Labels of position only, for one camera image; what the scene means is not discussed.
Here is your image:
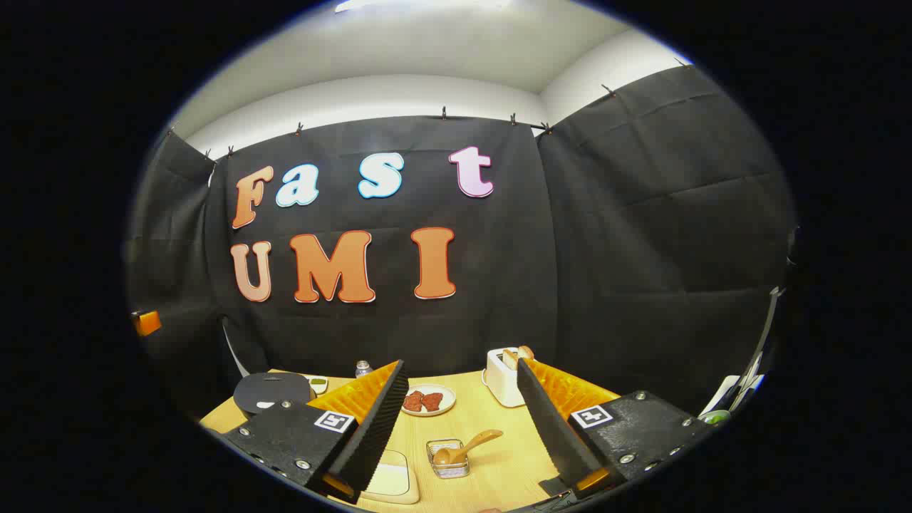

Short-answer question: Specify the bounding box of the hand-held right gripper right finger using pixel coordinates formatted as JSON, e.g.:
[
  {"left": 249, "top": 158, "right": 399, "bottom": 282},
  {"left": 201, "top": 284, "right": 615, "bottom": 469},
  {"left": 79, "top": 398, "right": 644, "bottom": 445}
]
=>
[{"left": 516, "top": 358, "right": 715, "bottom": 501}]

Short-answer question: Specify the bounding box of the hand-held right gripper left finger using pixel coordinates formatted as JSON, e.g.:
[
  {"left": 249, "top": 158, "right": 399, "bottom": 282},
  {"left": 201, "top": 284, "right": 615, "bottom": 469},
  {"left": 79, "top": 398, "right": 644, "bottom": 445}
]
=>
[{"left": 222, "top": 360, "right": 410, "bottom": 505}]

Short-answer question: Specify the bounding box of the wooden spoon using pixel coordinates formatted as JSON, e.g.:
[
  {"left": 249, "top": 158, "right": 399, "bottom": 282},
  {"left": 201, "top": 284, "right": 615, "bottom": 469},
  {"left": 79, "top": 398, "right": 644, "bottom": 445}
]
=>
[{"left": 432, "top": 429, "right": 504, "bottom": 467}]

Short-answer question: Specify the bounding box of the wire chopstick holder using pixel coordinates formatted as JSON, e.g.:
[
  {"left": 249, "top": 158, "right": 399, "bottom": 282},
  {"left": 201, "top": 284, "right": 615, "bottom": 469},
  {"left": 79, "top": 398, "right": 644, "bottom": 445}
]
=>
[{"left": 426, "top": 439, "right": 471, "bottom": 480}]

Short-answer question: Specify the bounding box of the black and white rice cooker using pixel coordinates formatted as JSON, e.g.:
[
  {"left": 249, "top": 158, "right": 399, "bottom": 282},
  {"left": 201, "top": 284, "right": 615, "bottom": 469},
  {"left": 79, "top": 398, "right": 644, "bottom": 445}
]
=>
[{"left": 233, "top": 371, "right": 316, "bottom": 423}]

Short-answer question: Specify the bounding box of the white toaster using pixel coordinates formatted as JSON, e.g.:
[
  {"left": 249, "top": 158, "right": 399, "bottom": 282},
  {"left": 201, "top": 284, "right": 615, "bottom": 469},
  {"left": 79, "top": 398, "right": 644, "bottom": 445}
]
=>
[{"left": 482, "top": 347, "right": 528, "bottom": 408}]

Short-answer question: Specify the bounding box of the white round plate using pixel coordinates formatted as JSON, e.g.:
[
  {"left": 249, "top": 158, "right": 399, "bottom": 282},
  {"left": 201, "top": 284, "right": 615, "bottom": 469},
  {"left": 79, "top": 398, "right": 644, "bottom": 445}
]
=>
[{"left": 400, "top": 384, "right": 457, "bottom": 417}]

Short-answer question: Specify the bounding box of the black backdrop cloth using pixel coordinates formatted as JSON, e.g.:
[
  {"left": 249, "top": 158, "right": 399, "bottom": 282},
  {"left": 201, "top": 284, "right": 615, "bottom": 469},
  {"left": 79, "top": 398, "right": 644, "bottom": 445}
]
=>
[{"left": 125, "top": 63, "right": 797, "bottom": 421}]

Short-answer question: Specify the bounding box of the grey metal stand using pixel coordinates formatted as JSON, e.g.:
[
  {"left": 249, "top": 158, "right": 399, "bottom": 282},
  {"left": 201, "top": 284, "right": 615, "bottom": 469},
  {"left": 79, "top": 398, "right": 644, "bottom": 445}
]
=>
[{"left": 745, "top": 285, "right": 788, "bottom": 385}]

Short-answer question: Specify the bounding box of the ceiling light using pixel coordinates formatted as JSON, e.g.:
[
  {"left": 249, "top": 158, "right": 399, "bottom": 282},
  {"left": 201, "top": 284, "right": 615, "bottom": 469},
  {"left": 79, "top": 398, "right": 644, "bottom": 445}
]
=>
[{"left": 333, "top": 0, "right": 514, "bottom": 14}]

